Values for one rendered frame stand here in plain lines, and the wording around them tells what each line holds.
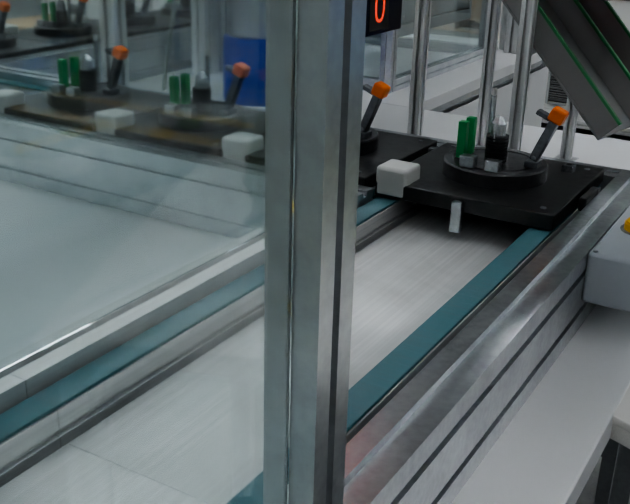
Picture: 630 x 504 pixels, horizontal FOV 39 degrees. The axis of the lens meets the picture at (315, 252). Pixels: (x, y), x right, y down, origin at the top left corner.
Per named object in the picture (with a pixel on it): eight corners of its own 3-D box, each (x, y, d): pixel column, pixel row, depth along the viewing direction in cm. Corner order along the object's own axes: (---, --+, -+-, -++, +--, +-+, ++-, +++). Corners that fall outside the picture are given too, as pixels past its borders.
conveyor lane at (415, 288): (592, 240, 131) (602, 175, 127) (278, 597, 63) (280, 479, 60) (414, 204, 144) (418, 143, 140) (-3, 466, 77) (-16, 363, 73)
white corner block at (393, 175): (419, 192, 121) (421, 163, 119) (405, 201, 117) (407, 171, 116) (388, 186, 123) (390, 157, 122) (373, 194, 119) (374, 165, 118)
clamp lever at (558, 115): (542, 161, 120) (570, 112, 116) (537, 164, 118) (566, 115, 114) (519, 147, 121) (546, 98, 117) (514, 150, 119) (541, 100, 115)
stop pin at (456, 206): (462, 231, 114) (465, 201, 113) (458, 233, 113) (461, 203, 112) (452, 228, 115) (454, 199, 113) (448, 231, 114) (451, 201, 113)
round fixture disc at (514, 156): (559, 170, 125) (561, 156, 124) (527, 197, 114) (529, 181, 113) (465, 154, 132) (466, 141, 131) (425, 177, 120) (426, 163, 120)
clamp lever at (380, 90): (371, 132, 131) (392, 86, 128) (365, 135, 130) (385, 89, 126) (352, 120, 133) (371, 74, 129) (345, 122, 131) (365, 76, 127)
